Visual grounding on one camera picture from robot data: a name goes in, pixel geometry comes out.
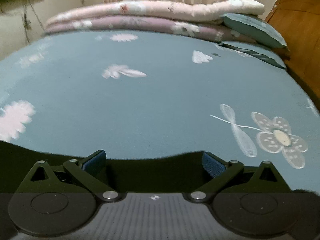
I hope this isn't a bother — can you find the blue patterned bed sheet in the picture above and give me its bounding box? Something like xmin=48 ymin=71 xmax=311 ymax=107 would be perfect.
xmin=1 ymin=31 xmax=319 ymax=192

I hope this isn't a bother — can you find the wooden headboard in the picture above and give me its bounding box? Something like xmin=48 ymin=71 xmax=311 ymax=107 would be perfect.
xmin=265 ymin=0 xmax=319 ymax=107

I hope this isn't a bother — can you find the purple floral folded quilt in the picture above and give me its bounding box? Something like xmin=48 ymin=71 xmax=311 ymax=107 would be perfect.
xmin=45 ymin=16 xmax=257 ymax=44

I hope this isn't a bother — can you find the white floral folded quilt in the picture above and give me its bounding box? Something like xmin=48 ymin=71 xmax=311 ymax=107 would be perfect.
xmin=46 ymin=0 xmax=265 ymax=27

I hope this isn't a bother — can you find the wall cables and plug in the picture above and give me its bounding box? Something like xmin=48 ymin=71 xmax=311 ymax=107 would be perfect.
xmin=0 ymin=0 xmax=48 ymax=46

